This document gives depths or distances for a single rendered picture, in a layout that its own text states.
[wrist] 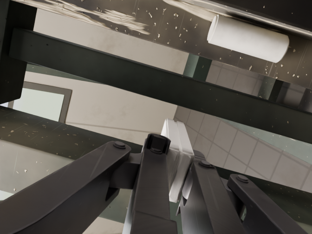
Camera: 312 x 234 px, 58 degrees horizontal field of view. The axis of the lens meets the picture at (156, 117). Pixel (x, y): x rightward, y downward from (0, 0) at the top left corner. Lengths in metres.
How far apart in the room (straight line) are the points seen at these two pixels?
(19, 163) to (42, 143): 0.03
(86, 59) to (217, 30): 0.18
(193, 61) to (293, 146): 0.67
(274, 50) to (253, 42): 0.02
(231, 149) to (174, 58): 1.00
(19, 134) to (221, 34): 0.25
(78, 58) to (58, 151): 0.13
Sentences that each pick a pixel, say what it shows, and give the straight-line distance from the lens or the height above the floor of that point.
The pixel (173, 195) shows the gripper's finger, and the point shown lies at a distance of 0.16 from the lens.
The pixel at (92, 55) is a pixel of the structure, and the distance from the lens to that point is 0.39.
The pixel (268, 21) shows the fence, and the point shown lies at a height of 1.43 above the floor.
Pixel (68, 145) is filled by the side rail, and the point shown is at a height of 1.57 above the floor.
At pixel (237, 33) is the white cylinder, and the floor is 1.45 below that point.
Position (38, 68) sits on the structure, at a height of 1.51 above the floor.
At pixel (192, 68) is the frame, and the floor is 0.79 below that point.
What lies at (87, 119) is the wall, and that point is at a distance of 2.49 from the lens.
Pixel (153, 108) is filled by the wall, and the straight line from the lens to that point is 2.70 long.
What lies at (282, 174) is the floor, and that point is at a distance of 1.99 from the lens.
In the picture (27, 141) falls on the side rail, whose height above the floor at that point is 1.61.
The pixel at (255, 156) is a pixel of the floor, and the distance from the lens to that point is 2.10.
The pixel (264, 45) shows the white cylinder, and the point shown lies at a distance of 0.32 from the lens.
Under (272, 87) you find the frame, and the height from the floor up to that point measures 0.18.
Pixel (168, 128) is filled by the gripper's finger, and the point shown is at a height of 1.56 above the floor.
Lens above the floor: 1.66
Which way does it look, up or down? 32 degrees down
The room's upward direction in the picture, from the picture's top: 81 degrees counter-clockwise
